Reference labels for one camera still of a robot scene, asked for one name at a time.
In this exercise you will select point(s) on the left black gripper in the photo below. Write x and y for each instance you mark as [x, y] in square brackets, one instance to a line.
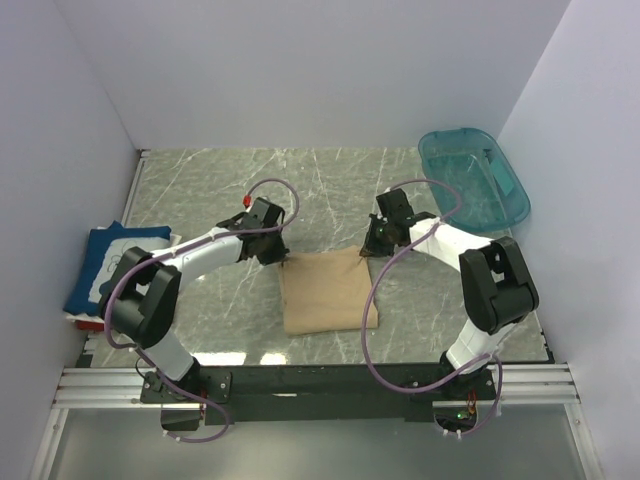
[272, 248]

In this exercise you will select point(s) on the blue folded printed t shirt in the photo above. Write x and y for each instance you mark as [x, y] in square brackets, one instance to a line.
[104, 249]

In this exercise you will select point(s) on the black base beam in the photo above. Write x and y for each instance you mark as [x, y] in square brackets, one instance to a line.
[334, 392]

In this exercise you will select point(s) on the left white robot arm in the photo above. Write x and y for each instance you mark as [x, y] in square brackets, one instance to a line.
[140, 299]

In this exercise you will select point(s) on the beige t shirt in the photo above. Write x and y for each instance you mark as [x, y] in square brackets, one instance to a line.
[324, 292]

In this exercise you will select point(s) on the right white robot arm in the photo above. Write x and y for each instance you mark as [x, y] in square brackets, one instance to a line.
[498, 290]

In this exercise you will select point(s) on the teal plastic bin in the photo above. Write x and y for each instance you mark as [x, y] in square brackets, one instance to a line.
[471, 162]

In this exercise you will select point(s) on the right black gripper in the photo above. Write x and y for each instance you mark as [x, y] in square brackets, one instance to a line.
[375, 240]

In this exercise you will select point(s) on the red folded t shirt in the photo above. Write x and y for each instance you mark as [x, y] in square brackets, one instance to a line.
[89, 323]

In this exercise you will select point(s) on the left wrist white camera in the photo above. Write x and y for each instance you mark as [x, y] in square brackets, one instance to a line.
[247, 201]

